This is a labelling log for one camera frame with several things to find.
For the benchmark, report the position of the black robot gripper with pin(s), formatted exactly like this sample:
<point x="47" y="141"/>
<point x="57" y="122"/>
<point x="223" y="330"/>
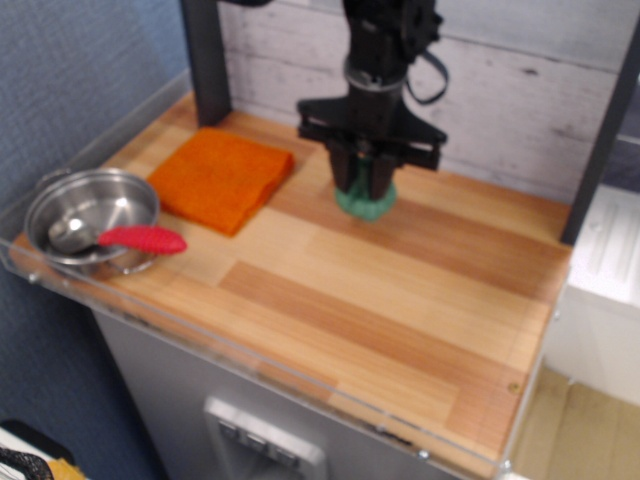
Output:
<point x="376" y="122"/>

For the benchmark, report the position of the green broccoli-shaped toy cap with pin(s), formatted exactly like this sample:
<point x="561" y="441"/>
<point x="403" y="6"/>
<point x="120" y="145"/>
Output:
<point x="357" y="201"/>

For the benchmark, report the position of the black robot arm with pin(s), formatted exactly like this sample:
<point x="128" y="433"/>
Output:
<point x="386" y="37"/>

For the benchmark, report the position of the folded orange cloth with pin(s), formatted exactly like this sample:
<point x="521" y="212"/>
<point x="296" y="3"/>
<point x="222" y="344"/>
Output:
<point x="220" y="180"/>

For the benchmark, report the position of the stainless steel pot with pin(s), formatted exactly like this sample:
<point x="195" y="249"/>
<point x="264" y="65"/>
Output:
<point x="102" y="198"/>

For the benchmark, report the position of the white toy sink unit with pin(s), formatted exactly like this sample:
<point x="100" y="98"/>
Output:
<point x="593" y="338"/>

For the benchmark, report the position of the grey toy kitchen cabinet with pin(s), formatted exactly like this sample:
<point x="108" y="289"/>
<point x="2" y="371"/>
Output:
<point x="169" y="383"/>

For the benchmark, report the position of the silver ice dispenser panel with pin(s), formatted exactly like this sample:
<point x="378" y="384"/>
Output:
<point x="249" y="447"/>

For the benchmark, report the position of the clear acrylic edge guard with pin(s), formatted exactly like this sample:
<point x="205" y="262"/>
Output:
<point x="424" y="327"/>

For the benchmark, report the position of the yellow object at corner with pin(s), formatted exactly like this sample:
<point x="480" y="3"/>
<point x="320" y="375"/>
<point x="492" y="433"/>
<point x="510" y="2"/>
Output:
<point x="61" y="469"/>

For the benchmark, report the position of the dark grey left post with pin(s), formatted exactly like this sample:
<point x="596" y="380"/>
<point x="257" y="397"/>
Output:
<point x="207" y="60"/>

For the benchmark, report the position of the dark grey post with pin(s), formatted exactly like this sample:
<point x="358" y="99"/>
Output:
<point x="611" y="123"/>
<point x="207" y="60"/>

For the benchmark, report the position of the dark grey right post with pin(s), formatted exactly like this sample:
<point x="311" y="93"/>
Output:
<point x="611" y="123"/>

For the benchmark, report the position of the red-handled metal spoon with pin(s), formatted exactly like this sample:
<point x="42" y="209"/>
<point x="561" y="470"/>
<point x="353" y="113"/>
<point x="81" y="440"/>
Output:
<point x="75" y="235"/>

